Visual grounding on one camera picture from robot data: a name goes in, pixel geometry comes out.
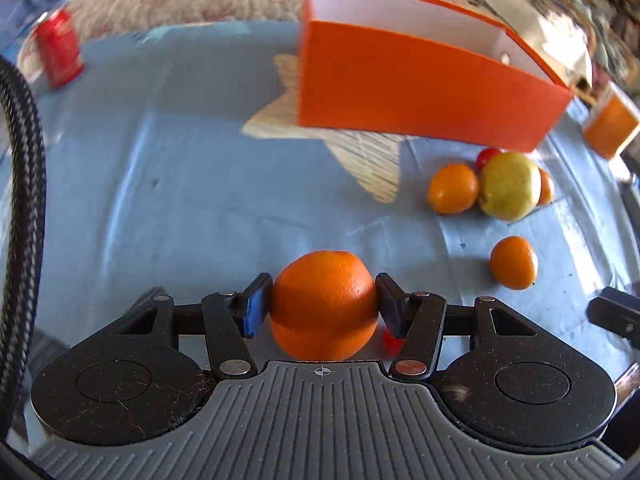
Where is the black braided cable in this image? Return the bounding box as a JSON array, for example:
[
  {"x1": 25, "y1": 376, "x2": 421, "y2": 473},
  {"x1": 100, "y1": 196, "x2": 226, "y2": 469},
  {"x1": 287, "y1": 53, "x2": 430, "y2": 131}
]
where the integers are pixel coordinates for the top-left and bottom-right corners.
[{"x1": 0, "y1": 55, "x2": 47, "y2": 441}]

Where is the white sheet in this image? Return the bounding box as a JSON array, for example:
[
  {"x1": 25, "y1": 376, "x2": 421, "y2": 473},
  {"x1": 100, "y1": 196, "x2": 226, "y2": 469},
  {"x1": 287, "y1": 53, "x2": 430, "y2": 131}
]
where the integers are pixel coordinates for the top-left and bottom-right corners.
[{"x1": 465, "y1": 0, "x2": 594, "y2": 87}]

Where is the blue plaid bedsheet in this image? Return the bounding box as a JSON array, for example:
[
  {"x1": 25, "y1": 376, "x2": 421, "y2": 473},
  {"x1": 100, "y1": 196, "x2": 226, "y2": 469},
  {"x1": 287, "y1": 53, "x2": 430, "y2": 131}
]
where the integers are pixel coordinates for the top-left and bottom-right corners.
[{"x1": 0, "y1": 0, "x2": 68, "y2": 56}]

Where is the orange cardboard box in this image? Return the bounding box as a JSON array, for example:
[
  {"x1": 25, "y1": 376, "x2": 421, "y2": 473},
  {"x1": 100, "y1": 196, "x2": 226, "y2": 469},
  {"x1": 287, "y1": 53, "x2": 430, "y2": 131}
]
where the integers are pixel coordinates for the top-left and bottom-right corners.
[{"x1": 296, "y1": 0, "x2": 573, "y2": 155}]

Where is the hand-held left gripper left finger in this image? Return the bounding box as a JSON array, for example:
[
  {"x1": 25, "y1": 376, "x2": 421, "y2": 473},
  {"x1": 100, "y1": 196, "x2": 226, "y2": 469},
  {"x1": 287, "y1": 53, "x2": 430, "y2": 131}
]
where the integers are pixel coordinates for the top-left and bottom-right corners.
[{"x1": 72, "y1": 274, "x2": 273, "y2": 381}]

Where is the yellow lemon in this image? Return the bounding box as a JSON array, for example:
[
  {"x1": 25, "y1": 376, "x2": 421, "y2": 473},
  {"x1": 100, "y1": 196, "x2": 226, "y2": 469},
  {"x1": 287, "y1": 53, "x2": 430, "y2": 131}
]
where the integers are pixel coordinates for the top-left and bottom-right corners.
[{"x1": 478, "y1": 152, "x2": 542, "y2": 222}]

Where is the red cherry tomato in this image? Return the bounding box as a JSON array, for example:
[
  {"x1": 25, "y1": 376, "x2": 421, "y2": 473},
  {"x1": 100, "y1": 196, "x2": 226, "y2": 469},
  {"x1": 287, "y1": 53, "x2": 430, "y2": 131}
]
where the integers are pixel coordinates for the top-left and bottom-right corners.
[
  {"x1": 381, "y1": 327, "x2": 405, "y2": 354},
  {"x1": 475, "y1": 147, "x2": 503, "y2": 171}
]

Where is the orange cup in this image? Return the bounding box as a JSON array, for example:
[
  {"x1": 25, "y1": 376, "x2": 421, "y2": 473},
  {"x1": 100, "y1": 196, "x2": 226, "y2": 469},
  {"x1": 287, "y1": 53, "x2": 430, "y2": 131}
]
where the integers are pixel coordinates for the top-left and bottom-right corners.
[{"x1": 582, "y1": 91, "x2": 640, "y2": 161}]

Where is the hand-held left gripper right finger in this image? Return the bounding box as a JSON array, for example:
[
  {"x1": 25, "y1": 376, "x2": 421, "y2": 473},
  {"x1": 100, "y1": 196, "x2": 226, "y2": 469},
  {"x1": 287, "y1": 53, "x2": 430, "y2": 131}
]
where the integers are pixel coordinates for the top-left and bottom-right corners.
[{"x1": 375, "y1": 273, "x2": 571, "y2": 381}]

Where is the large orange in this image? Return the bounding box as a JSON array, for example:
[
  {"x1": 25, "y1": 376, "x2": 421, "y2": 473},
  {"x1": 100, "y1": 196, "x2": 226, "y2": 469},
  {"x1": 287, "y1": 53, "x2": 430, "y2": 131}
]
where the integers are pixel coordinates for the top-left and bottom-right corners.
[{"x1": 269, "y1": 250, "x2": 379, "y2": 362}]

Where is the red soda can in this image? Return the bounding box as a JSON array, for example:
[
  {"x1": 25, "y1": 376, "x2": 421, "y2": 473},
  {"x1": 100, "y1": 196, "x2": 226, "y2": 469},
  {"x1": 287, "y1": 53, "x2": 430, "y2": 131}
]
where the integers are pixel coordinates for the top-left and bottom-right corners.
[{"x1": 32, "y1": 9, "x2": 85, "y2": 90}]

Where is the small orange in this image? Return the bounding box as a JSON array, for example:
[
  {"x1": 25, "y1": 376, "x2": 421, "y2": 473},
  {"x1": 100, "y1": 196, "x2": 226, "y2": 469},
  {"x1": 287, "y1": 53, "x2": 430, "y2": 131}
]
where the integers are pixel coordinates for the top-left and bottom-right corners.
[
  {"x1": 537, "y1": 167, "x2": 555, "y2": 206},
  {"x1": 427, "y1": 163, "x2": 480, "y2": 215},
  {"x1": 489, "y1": 236, "x2": 539, "y2": 291}
]

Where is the blue star-print tablecloth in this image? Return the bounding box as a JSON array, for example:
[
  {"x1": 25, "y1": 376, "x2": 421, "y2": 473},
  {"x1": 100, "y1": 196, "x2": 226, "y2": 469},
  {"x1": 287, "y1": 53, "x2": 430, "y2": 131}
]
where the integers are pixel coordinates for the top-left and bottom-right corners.
[{"x1": 0, "y1": 20, "x2": 640, "y2": 366}]

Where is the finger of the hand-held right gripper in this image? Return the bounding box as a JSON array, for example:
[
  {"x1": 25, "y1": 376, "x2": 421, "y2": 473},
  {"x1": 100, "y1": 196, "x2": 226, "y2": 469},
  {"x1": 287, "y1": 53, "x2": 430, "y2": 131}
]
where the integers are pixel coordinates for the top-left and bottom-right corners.
[{"x1": 587, "y1": 287, "x2": 640, "y2": 351}]

